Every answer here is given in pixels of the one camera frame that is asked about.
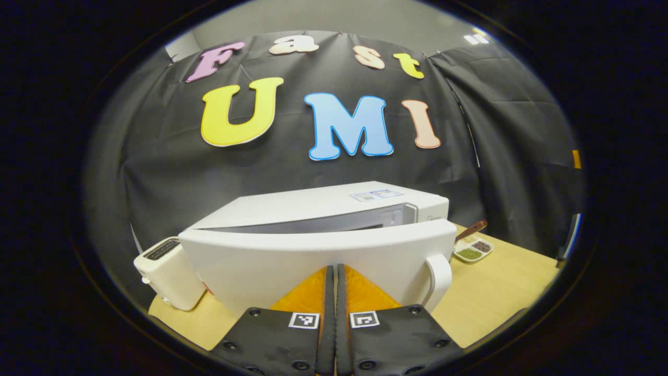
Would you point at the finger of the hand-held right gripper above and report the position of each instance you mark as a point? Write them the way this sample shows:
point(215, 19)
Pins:
point(576, 159)

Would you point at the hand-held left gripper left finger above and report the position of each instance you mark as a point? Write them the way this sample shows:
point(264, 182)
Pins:
point(327, 324)

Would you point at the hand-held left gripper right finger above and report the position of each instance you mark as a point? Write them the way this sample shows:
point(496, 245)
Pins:
point(342, 324)

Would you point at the white microwave oven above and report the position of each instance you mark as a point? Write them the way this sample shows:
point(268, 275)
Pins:
point(292, 261)

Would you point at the brown wooden spoon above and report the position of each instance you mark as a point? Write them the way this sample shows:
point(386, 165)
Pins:
point(472, 230)

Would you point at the white divided dish of beans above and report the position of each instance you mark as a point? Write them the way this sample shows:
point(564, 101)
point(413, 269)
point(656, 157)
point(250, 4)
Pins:
point(472, 250)

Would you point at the small ceiling light panel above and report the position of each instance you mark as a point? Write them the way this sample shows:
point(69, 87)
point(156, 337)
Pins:
point(477, 38)

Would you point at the white toaster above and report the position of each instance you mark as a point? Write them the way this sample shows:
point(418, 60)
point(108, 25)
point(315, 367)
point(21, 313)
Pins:
point(169, 277)

